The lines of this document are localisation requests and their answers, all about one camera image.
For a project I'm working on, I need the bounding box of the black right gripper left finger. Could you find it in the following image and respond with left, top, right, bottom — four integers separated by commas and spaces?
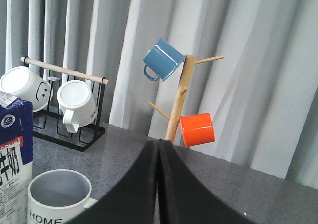
68, 141, 158, 224

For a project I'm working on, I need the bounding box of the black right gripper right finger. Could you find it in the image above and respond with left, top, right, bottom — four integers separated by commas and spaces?
158, 139, 253, 224

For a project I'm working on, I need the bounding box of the white HOME mug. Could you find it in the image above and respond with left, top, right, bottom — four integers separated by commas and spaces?
27, 169, 98, 224

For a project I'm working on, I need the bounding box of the blue white milk carton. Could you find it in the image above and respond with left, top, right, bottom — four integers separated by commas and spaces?
0, 92, 33, 224

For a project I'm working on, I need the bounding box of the orange enamel mug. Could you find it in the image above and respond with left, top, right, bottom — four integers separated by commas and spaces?
180, 113, 216, 148

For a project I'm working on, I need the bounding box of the wooden mug tree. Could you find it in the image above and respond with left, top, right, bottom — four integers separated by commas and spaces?
148, 55, 225, 143

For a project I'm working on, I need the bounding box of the white ribbed mug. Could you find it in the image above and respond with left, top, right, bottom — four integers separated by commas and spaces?
57, 80, 97, 133

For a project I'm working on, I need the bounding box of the grey white curtain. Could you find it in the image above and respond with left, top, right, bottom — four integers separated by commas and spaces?
0, 0, 318, 188

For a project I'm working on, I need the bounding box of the blue enamel mug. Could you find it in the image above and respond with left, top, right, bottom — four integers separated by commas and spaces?
143, 38, 186, 81

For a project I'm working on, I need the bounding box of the white smiley face mug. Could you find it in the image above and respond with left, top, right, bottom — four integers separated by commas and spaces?
0, 66, 53, 112

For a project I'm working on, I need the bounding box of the black wire mug rack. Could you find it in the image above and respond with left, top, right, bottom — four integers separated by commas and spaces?
21, 56, 108, 152

